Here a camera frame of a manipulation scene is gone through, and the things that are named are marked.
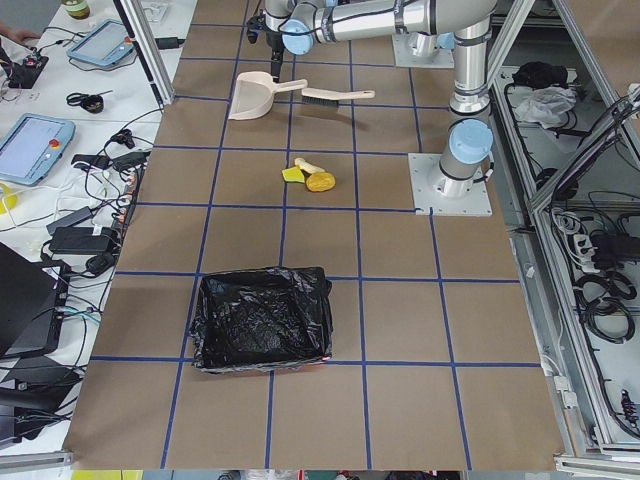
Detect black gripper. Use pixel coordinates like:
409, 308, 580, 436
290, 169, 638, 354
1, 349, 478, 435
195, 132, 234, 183
247, 14, 285, 56

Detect beige plastic dustpan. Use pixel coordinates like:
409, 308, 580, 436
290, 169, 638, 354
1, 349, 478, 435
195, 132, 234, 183
228, 71, 308, 121

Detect beige hand brush black bristles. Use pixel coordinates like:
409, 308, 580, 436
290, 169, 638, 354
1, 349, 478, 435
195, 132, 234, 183
301, 87, 376, 107

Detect yellow green fruit chunk toy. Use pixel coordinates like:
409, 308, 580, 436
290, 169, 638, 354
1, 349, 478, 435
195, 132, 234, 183
281, 166, 306, 184

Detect brown wrinkled potato toy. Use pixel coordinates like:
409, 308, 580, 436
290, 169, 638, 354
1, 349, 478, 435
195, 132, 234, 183
305, 172, 336, 193

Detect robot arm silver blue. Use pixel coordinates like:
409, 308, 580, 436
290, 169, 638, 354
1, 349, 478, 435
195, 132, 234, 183
246, 1, 496, 119

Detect bin with black trash bag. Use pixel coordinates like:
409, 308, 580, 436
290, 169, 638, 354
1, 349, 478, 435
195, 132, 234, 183
189, 266, 333, 374

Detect blue teach pendant far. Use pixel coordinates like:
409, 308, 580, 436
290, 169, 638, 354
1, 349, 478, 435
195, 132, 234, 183
67, 19, 134, 68

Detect blue teach pendant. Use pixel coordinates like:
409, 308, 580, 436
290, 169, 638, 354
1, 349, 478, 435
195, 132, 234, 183
67, 19, 134, 68
1, 113, 76, 186

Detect blue teach pendant near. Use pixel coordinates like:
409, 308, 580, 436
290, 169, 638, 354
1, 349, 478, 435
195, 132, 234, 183
1, 113, 76, 186

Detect black power adapter brick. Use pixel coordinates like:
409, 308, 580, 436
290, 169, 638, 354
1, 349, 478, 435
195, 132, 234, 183
49, 227, 119, 255

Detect white crumpled cloth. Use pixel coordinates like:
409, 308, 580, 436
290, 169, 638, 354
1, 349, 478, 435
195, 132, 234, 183
514, 86, 577, 129

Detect black laptop computer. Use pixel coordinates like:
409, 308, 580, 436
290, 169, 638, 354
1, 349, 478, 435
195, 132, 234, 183
1, 245, 70, 359

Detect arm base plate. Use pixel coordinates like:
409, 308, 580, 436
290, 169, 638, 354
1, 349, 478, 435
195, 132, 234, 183
408, 153, 493, 217
392, 32, 454, 69

